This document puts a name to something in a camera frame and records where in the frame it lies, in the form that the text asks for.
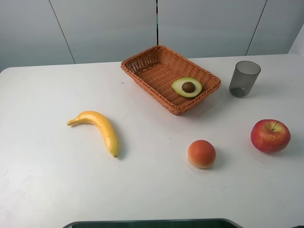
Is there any orange round bread bun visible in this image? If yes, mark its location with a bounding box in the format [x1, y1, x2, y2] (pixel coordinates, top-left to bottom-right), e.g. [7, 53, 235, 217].
[188, 140, 216, 169]

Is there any orange wicker basket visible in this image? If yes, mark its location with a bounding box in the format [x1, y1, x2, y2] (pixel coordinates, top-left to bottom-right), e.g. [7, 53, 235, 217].
[121, 46, 221, 115]

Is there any halved avocado with pit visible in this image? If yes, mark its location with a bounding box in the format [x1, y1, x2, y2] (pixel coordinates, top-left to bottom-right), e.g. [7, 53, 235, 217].
[171, 77, 203, 98]

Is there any yellow banana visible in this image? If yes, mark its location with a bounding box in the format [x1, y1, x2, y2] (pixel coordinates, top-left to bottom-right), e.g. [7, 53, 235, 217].
[67, 111, 119, 158]

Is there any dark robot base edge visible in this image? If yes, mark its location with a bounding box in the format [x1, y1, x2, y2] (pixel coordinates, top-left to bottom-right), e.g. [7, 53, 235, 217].
[64, 219, 240, 228]

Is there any grey translucent plastic cup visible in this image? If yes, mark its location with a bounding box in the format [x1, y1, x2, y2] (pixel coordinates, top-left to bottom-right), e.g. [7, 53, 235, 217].
[229, 61, 261, 98]

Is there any red apple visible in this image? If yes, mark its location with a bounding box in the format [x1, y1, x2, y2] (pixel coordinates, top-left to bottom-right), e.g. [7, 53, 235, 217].
[250, 119, 291, 154]

